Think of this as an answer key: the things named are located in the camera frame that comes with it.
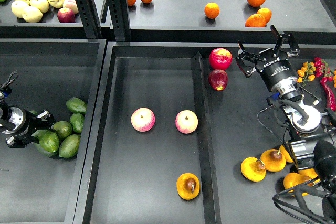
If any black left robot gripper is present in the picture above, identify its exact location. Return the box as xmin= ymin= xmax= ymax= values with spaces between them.
xmin=5 ymin=110 xmax=56 ymax=148

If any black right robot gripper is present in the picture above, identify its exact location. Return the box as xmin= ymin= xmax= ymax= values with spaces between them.
xmin=235 ymin=24 xmax=300 ymax=92

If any yellow pear brown stem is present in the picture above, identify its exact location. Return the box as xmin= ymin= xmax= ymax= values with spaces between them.
xmin=176 ymin=173 xmax=200 ymax=200

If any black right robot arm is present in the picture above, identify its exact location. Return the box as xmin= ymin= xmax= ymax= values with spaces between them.
xmin=235 ymin=26 xmax=335 ymax=223

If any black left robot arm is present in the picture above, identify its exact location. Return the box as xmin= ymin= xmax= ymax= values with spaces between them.
xmin=1 ymin=71 xmax=56 ymax=148

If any green avocado round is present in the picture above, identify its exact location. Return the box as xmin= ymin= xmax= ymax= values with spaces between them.
xmin=52 ymin=121 xmax=72 ymax=141

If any green avocado top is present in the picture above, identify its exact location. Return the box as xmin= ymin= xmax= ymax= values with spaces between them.
xmin=66 ymin=97 xmax=87 ymax=114

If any yellow pear middle pile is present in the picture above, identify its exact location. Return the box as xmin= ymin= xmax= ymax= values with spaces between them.
xmin=260 ymin=149 xmax=286 ymax=172

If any yellow pear left pile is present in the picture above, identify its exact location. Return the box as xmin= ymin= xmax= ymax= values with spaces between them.
xmin=240 ymin=157 xmax=266 ymax=182

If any pale yellow pear left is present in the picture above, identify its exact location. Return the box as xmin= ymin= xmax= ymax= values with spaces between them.
xmin=11 ymin=0 xmax=29 ymax=18

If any orange front right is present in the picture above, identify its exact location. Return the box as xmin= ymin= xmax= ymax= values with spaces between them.
xmin=245 ymin=14 xmax=267 ymax=27

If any orange cherry tomato bunch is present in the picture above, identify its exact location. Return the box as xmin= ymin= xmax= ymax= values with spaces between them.
xmin=297 ymin=62 xmax=316 ymax=87

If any small orange right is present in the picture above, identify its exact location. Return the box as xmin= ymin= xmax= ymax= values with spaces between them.
xmin=257 ymin=7 xmax=272 ymax=23

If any red apple upper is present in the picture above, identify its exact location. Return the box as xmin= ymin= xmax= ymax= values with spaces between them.
xmin=209 ymin=48 xmax=233 ymax=70

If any dark red apple lower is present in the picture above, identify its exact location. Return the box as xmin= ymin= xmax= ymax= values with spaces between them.
xmin=208 ymin=69 xmax=228 ymax=91

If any red chili pepper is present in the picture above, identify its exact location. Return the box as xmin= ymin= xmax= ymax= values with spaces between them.
xmin=320 ymin=77 xmax=335 ymax=112

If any orange middle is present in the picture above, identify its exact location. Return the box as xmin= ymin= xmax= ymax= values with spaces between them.
xmin=204 ymin=2 xmax=220 ymax=19

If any pink apple right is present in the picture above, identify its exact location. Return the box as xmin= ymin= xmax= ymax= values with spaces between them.
xmin=175 ymin=110 xmax=198 ymax=134

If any pink apple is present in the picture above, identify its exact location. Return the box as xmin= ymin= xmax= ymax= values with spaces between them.
xmin=175 ymin=110 xmax=198 ymax=134
xmin=131 ymin=108 xmax=155 ymax=132

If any pink apple left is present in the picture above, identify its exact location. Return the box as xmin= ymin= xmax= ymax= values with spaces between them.
xmin=131 ymin=108 xmax=155 ymax=132

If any red apple on shelf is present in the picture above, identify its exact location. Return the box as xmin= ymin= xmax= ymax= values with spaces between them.
xmin=57 ymin=7 xmax=76 ymax=23

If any black center tray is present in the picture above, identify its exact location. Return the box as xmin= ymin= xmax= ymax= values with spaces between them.
xmin=75 ymin=42 xmax=295 ymax=223

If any black shelf post left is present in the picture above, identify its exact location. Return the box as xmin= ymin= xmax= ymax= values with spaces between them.
xmin=76 ymin=0 xmax=102 ymax=39

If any black shelf post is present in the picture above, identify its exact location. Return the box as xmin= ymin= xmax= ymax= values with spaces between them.
xmin=106 ymin=0 xmax=131 ymax=42
xmin=76 ymin=0 xmax=102 ymax=39

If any black shelf post right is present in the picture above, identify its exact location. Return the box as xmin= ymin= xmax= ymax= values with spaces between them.
xmin=106 ymin=0 xmax=131 ymax=42

